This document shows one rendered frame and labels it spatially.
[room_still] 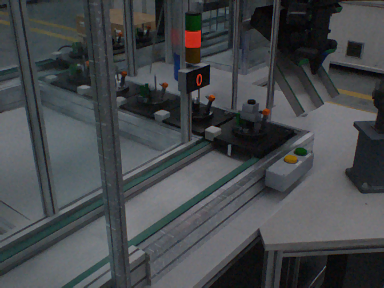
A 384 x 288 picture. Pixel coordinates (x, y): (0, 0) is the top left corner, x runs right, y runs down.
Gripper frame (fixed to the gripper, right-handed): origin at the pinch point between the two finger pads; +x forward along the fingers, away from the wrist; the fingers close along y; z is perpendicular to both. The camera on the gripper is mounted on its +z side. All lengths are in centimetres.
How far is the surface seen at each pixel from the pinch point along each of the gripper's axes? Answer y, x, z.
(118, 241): 89, 16, -2
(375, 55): -399, 99, 102
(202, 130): 14.5, 28.4, 34.7
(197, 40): 24.7, -7.9, 29.3
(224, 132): 11.0, 28.4, 27.2
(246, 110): 7.2, 19.1, 20.7
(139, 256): 79, 30, 3
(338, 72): -390, 125, 140
